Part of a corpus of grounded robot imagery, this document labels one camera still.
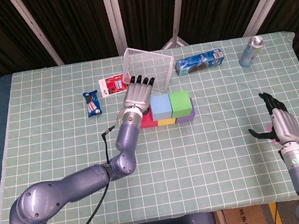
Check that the purple foam cube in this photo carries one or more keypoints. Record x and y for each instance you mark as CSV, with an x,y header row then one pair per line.
x,y
186,118

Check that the yellow upright bar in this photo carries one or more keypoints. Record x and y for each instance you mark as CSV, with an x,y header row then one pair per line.
x,y
274,216

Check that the tall light blue drink can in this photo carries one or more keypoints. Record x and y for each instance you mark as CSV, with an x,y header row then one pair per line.
x,y
250,53

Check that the light blue foam cube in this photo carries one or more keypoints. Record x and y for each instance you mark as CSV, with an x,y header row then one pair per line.
x,y
160,105

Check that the pink foam cube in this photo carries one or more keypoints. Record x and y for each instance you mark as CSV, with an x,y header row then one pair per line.
x,y
270,128

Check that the crimson red foam cube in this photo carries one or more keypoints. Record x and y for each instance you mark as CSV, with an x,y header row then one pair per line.
x,y
148,123

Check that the yellow foam cube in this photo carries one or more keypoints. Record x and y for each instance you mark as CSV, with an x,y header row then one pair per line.
x,y
166,121

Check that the brown cardboard box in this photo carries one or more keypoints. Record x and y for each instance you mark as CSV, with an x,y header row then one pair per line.
x,y
245,221

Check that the red printed card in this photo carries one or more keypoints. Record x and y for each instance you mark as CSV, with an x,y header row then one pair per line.
x,y
110,85

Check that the small blue cookie packet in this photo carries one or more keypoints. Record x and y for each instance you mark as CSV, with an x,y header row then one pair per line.
x,y
92,104

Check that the dark pleated curtain backdrop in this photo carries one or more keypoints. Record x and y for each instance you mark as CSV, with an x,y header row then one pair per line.
x,y
79,20

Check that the blue cookie box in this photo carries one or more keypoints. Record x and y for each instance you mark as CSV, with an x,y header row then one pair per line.
x,y
200,61

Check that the white table leg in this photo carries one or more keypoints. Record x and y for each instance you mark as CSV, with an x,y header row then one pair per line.
x,y
220,223

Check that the green foam cube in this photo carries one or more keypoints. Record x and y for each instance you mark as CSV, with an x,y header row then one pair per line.
x,y
180,102

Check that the green checked tablecloth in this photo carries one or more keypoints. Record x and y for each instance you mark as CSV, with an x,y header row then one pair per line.
x,y
190,168

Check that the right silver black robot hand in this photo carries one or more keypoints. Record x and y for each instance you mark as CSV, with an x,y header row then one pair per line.
x,y
285,126

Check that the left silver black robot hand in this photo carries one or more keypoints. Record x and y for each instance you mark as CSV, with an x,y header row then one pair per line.
x,y
138,95

